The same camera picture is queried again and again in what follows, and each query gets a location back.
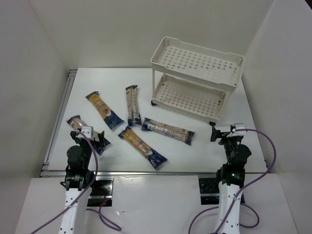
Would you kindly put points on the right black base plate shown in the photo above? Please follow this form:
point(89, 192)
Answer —
point(209, 191)

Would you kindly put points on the aluminium table frame rail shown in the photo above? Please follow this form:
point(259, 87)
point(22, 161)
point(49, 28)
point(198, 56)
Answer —
point(202, 156)

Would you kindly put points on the leftmost blue spaghetti bag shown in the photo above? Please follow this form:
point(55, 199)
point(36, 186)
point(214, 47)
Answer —
point(76, 123)

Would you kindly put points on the long yellow spaghetti bag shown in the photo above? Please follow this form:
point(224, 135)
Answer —
point(154, 158)

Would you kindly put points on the white two-tier shelf cart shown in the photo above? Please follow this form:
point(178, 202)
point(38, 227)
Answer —
point(194, 80)

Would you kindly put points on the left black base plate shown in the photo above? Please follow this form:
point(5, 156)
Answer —
point(102, 191)

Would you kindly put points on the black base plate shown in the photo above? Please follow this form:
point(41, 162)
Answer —
point(102, 191)
point(209, 191)

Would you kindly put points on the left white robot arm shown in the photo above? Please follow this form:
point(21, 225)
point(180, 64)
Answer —
point(79, 181)

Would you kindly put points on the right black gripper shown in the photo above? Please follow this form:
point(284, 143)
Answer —
point(224, 135)

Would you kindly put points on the label-side blue spaghetti bag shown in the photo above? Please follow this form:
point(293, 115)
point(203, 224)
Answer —
point(174, 132)

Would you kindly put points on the upright blue spaghetti bag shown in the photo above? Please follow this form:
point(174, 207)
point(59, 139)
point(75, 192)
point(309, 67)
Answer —
point(133, 117)

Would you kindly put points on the yellow blue spaghetti bag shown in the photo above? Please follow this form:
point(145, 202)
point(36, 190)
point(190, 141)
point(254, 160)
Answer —
point(111, 119)

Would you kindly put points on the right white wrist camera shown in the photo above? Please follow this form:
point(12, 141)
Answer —
point(238, 127)

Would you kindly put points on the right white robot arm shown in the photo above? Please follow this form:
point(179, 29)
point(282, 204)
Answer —
point(230, 177)

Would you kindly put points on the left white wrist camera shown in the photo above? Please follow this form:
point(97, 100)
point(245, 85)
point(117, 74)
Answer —
point(86, 131)

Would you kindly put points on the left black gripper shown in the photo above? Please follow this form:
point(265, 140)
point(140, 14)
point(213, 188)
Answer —
point(90, 139)

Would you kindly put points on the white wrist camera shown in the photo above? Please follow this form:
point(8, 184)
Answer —
point(238, 127)
point(86, 131)

